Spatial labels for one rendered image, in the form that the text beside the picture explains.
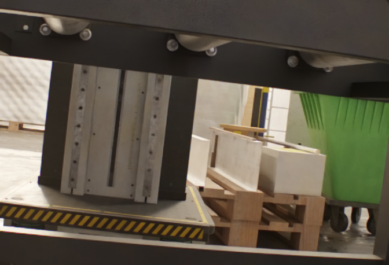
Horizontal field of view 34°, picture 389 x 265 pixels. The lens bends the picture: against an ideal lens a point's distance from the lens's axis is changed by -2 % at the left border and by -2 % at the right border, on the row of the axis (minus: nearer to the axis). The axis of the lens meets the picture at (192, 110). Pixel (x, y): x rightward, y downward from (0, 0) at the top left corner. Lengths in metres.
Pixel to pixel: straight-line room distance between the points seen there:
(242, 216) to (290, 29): 2.63
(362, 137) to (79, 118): 2.15
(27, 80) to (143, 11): 8.97
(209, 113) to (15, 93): 5.22
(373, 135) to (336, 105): 0.30
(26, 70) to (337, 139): 6.35
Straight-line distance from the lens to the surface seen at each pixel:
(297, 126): 5.17
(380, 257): 1.74
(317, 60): 1.46
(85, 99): 2.25
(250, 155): 3.37
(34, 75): 9.53
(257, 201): 3.20
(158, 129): 2.24
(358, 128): 3.95
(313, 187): 3.35
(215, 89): 4.75
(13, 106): 9.58
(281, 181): 3.28
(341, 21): 0.62
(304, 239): 3.34
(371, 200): 4.10
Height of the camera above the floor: 0.68
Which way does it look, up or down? 1 degrees down
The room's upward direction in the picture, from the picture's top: 7 degrees clockwise
